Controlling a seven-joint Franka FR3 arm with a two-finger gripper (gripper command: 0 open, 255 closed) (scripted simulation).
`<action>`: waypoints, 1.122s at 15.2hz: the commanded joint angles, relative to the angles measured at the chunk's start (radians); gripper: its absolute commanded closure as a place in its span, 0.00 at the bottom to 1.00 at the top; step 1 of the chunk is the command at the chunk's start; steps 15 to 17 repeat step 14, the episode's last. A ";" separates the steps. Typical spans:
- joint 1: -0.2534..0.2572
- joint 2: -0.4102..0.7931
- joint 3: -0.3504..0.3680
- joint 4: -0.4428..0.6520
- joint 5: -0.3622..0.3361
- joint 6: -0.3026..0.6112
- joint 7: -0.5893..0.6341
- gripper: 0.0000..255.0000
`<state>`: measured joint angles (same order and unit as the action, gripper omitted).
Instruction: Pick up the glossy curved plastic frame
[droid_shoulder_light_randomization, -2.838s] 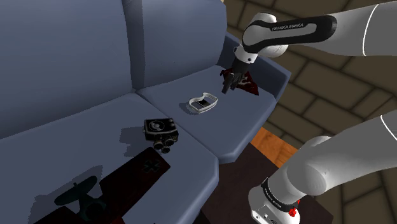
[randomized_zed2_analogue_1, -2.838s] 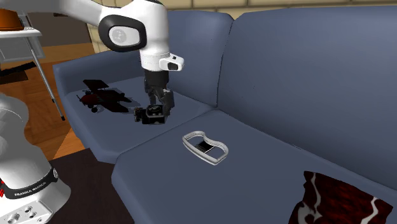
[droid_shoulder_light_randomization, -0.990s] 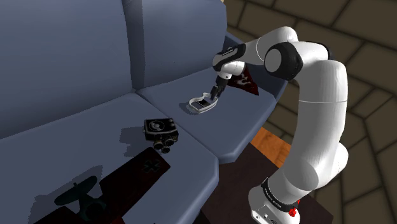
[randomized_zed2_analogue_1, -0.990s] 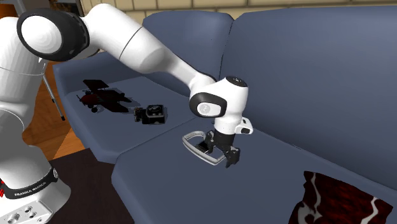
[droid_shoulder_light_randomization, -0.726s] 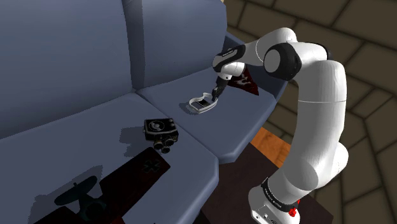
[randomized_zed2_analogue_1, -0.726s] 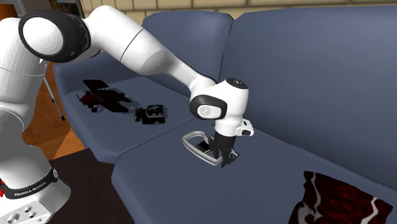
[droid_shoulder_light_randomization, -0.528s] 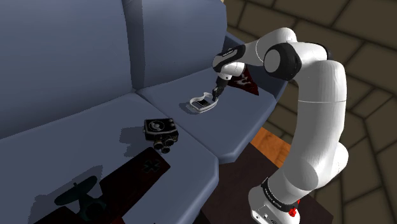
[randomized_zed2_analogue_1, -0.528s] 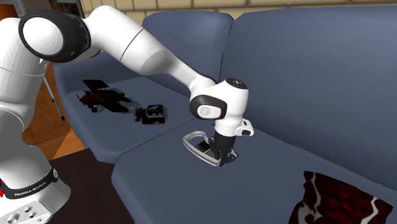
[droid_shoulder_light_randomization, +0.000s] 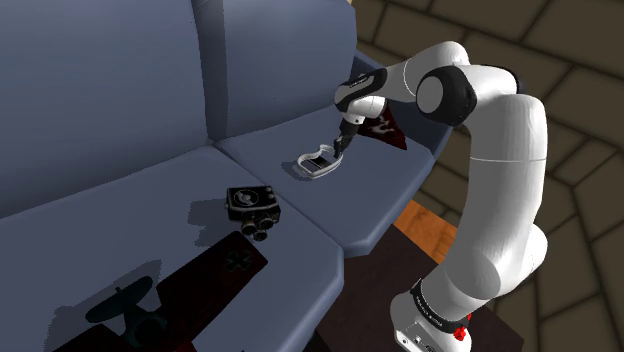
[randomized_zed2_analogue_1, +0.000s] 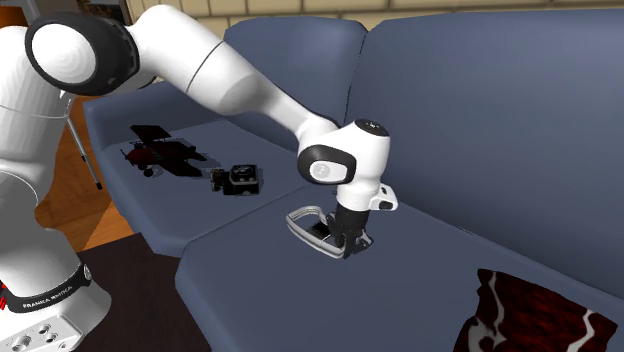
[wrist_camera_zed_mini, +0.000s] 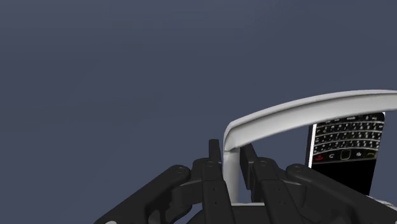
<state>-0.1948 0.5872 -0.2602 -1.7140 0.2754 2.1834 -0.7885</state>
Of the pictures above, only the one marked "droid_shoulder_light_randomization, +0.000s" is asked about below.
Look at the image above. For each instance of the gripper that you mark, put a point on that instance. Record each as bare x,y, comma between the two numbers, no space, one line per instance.
348,129

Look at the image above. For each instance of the white curved frame gadget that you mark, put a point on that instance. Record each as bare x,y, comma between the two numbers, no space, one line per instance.
317,169

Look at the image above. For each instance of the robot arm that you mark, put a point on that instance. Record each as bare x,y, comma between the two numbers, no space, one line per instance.
502,195

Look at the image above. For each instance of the dark red patterned cushion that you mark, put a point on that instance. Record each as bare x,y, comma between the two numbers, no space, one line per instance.
390,132

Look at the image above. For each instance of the orange wooden table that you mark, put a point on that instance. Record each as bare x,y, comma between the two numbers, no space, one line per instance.
424,229

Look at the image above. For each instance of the dark red toy aeroplane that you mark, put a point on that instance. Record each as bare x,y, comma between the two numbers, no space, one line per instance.
209,282

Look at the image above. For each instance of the blue-grey sofa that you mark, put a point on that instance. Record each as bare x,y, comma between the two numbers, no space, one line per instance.
122,97

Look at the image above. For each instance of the black vintage film camera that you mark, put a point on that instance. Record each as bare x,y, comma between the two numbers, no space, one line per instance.
251,202

